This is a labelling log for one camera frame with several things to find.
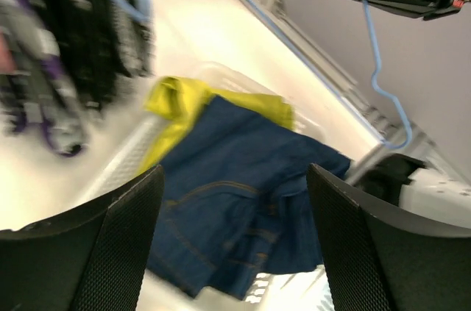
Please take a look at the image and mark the navy blue denim trousers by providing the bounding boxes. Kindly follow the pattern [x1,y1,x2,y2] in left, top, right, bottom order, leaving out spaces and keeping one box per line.
[147,97,351,299]

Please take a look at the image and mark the purple camouflage trousers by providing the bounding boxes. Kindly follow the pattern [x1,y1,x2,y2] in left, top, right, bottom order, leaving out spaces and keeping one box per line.
[1,0,87,157]

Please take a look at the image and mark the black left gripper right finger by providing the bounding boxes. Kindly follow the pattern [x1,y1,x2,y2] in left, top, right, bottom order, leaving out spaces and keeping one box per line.
[307,165,470,310]

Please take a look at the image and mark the blue hanger with navy trousers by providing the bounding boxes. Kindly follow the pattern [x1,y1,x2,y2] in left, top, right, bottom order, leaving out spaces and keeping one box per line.
[245,0,413,150]

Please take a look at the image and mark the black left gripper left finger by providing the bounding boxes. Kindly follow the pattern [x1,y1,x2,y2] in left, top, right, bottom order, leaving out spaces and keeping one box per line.
[1,165,164,311]

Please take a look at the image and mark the black white patterned trousers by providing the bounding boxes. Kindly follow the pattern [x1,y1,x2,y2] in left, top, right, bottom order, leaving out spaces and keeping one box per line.
[43,0,155,106]

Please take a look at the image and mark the yellow trousers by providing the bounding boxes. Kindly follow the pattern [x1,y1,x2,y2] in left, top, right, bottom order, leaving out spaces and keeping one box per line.
[137,76,295,174]

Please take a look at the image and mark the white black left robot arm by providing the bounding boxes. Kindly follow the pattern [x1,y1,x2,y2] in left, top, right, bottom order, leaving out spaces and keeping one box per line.
[1,139,470,310]

